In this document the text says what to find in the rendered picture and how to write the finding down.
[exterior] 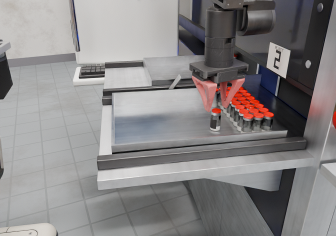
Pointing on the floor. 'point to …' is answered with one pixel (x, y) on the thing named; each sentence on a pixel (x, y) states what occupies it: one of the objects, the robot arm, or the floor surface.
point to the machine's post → (317, 152)
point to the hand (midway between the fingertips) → (216, 105)
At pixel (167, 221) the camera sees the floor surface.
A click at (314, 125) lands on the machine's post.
